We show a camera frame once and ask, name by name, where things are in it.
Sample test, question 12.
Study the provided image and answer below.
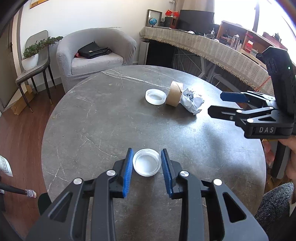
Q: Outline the dark green trash bin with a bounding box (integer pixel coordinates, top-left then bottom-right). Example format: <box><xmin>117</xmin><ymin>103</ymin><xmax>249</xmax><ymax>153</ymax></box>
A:
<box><xmin>38</xmin><ymin>192</ymin><xmax>52</xmax><ymax>215</ymax></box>

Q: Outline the brown tape roll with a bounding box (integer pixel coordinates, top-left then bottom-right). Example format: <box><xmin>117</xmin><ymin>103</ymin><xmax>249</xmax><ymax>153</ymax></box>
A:
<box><xmin>166</xmin><ymin>81</ymin><xmax>183</xmax><ymax>107</ymax></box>

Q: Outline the grey armchair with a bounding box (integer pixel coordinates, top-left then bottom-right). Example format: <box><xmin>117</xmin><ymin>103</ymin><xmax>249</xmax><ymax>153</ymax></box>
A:
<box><xmin>56</xmin><ymin>28</ymin><xmax>137</xmax><ymax>92</ymax></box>

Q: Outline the grey dining chair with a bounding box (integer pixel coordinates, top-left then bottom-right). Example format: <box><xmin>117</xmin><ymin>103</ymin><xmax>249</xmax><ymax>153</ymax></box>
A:
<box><xmin>16</xmin><ymin>30</ymin><xmax>55</xmax><ymax>109</ymax></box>

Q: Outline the black monitor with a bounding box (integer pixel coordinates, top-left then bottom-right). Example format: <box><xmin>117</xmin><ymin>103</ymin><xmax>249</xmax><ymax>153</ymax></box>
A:
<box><xmin>176</xmin><ymin>9</ymin><xmax>214</xmax><ymax>33</ymax></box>

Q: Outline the small globe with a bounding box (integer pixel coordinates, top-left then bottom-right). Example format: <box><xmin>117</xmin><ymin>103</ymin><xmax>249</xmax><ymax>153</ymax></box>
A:
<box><xmin>149</xmin><ymin>18</ymin><xmax>158</xmax><ymax>27</ymax></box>

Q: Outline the wooden bookshelf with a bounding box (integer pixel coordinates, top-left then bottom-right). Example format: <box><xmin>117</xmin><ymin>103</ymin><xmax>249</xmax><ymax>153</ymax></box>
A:
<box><xmin>217</xmin><ymin>21</ymin><xmax>288</xmax><ymax>66</ymax></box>

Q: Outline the black handbag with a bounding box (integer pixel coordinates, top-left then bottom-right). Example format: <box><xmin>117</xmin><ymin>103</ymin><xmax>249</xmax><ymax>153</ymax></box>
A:
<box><xmin>74</xmin><ymin>41</ymin><xmax>112</xmax><ymax>59</ymax></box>

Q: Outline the beige fringed table runner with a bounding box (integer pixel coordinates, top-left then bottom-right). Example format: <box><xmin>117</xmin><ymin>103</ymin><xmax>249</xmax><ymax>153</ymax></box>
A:
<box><xmin>139</xmin><ymin>27</ymin><xmax>274</xmax><ymax>96</ymax></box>

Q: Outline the cardboard box on floor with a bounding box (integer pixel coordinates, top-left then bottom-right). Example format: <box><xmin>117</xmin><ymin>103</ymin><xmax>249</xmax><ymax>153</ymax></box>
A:
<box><xmin>9</xmin><ymin>83</ymin><xmax>35</xmax><ymax>115</ymax></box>

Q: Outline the person's right hand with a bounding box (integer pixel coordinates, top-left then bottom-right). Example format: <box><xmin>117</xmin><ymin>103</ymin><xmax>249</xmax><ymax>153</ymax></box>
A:
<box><xmin>262</xmin><ymin>135</ymin><xmax>295</xmax><ymax>182</ymax></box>

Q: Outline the grey door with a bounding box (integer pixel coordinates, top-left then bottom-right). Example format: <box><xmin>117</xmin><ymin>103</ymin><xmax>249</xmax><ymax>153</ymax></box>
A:
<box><xmin>0</xmin><ymin>20</ymin><xmax>18</xmax><ymax>112</ymax></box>

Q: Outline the wall calendar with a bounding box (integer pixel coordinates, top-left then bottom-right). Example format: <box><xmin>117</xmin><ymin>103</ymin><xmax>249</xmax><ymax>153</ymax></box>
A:
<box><xmin>30</xmin><ymin>0</ymin><xmax>48</xmax><ymax>9</ymax></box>

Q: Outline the potted green plant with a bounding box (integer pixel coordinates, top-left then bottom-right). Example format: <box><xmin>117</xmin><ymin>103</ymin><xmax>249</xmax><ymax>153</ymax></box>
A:
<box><xmin>22</xmin><ymin>36</ymin><xmax>63</xmax><ymax>72</ymax></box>

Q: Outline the black table leg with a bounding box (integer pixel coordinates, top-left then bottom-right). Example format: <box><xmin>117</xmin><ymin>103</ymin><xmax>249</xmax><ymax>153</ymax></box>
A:
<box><xmin>0</xmin><ymin>183</ymin><xmax>37</xmax><ymax>198</ymax></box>

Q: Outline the framed picture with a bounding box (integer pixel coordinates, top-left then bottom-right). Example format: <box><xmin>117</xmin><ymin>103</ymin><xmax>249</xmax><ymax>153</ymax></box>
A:
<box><xmin>145</xmin><ymin>9</ymin><xmax>163</xmax><ymax>27</ymax></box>

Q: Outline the white plastic lid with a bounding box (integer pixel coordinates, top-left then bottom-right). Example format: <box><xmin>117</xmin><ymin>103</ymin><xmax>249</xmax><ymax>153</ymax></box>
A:
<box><xmin>133</xmin><ymin>149</ymin><xmax>162</xmax><ymax>177</ymax></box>
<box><xmin>145</xmin><ymin>89</ymin><xmax>167</xmax><ymax>105</ymax></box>

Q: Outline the round grey marble table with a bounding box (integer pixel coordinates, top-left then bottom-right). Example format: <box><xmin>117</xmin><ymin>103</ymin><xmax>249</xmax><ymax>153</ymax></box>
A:
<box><xmin>41</xmin><ymin>65</ymin><xmax>267</xmax><ymax>241</ymax></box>

